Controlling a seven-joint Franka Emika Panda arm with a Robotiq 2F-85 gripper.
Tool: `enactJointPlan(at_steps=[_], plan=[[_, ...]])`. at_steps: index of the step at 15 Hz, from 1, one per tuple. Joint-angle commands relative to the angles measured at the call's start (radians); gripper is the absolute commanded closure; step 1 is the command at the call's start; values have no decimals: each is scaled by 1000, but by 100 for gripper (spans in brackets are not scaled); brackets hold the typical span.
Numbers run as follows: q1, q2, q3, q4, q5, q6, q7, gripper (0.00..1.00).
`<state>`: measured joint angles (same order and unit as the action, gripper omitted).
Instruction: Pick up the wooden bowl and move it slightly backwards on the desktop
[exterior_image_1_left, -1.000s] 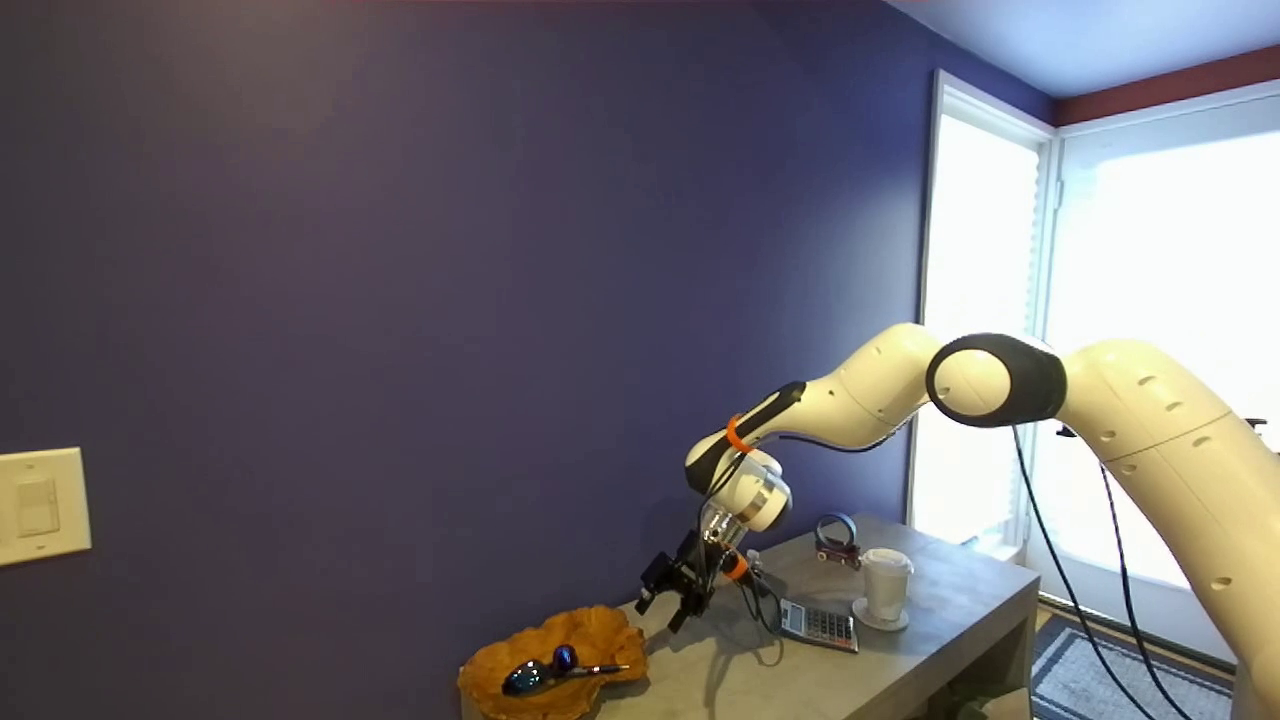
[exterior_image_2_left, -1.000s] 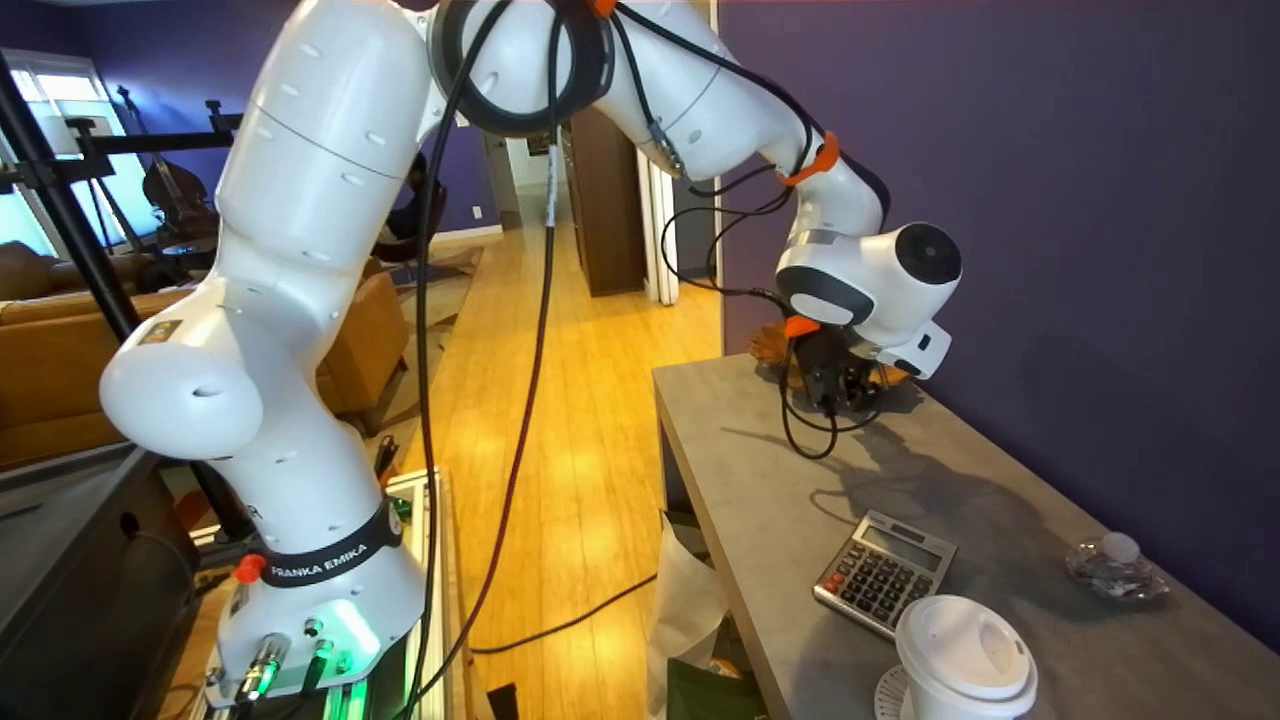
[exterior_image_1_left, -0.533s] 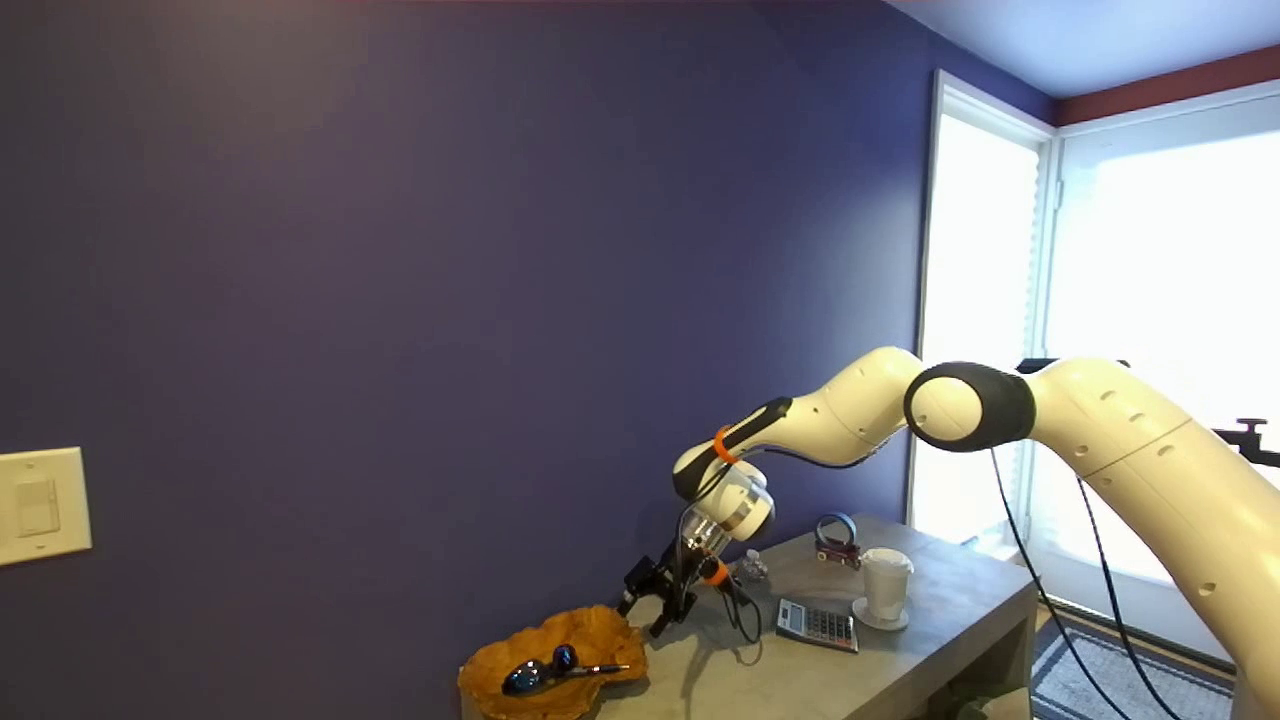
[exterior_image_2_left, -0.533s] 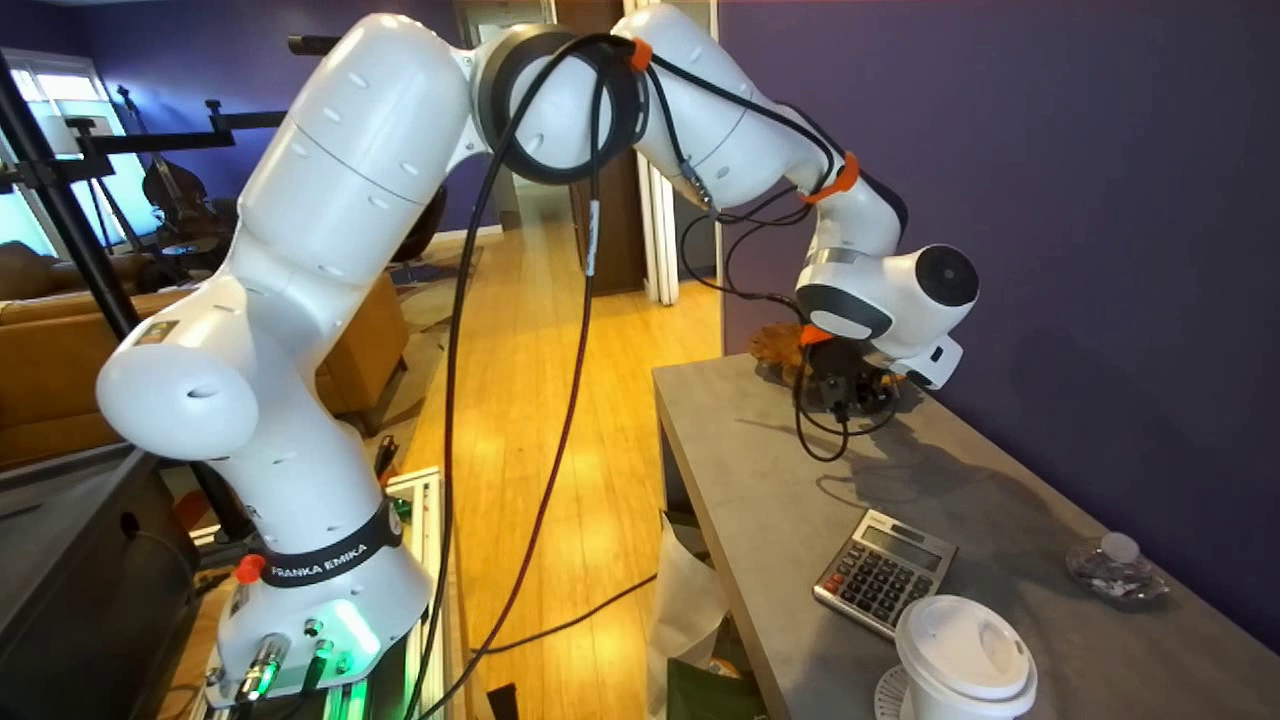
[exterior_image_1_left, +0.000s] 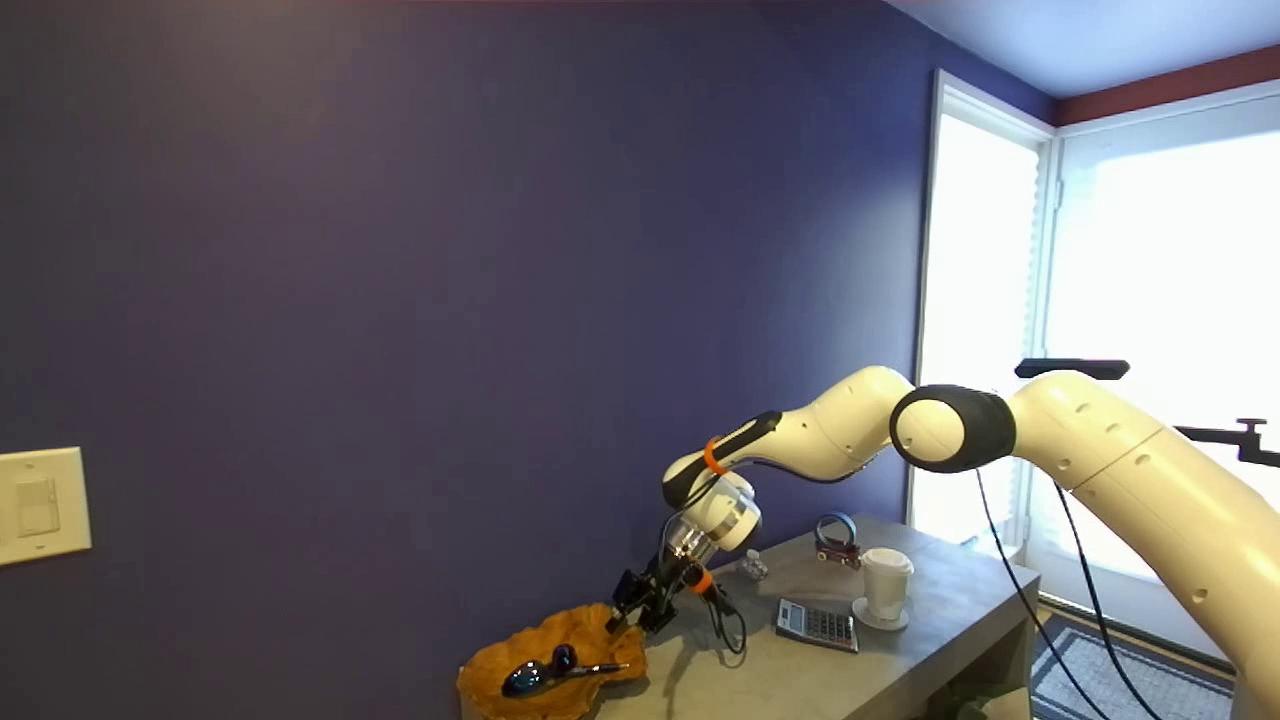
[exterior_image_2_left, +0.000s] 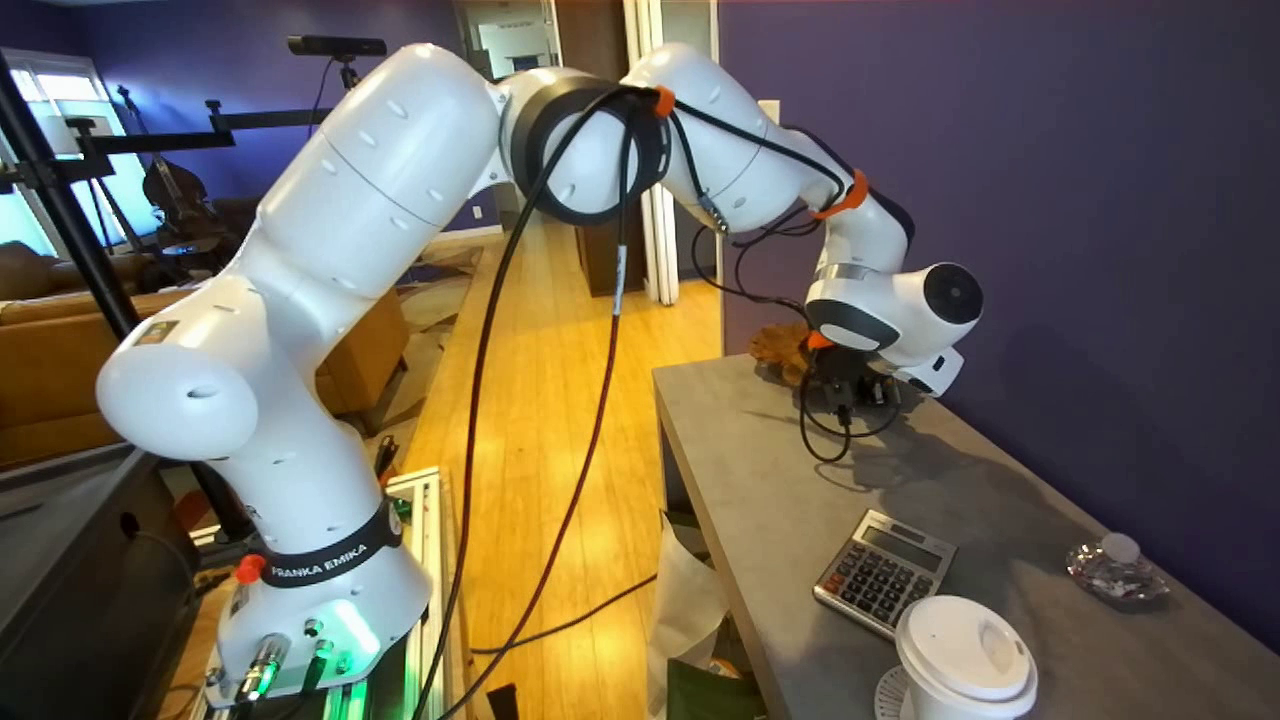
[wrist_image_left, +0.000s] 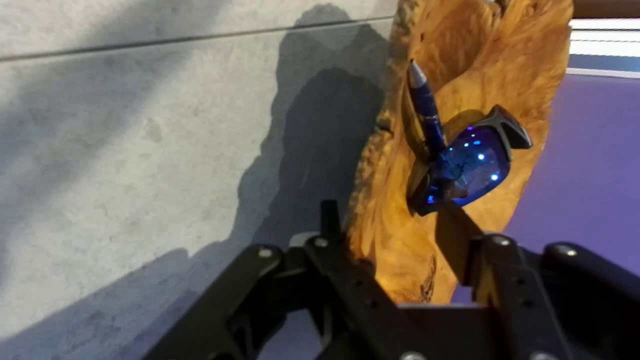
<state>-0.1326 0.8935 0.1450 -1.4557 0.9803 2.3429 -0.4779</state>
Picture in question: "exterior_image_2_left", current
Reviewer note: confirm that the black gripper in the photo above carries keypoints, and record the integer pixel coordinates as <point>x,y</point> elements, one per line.
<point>852,376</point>

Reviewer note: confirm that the irregular wooden bowl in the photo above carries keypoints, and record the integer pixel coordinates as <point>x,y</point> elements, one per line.
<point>782,353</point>

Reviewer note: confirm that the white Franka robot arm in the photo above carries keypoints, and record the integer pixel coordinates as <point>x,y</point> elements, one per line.
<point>402,224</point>

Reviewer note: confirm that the grey desktop calculator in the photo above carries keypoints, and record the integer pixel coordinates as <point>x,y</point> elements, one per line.
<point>880,569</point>

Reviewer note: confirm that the dark brown wooden cabinet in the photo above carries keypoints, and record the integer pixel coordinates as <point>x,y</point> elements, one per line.
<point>610,261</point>

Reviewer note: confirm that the white paper bag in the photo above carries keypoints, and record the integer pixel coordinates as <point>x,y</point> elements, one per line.
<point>685,602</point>

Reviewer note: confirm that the white lidded paper cup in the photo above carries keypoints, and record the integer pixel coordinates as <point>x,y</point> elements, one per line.
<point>962,661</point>

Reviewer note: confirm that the crumpled grey wrapper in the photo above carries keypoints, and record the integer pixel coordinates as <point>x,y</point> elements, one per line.
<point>1116,567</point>

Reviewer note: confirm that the brown cardboard box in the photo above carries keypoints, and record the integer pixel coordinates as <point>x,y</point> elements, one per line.
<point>366,363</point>

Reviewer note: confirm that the black horizontal boom bar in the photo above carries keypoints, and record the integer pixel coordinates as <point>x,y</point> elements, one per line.
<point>146,138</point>

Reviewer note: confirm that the black tripod pole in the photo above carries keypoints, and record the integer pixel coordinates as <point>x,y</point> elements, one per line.
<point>66,212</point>

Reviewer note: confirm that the dark grey side cabinet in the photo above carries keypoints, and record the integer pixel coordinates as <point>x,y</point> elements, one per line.
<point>75,584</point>

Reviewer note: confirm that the white door frame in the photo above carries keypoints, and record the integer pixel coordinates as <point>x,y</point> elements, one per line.
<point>662,254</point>

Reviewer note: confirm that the white wall light switch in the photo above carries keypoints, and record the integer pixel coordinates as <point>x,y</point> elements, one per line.
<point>774,105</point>

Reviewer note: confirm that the aluminium frame rail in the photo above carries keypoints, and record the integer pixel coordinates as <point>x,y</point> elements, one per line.
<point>434,602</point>

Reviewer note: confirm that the black camera on stand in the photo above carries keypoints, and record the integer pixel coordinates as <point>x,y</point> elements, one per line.
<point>336,44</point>

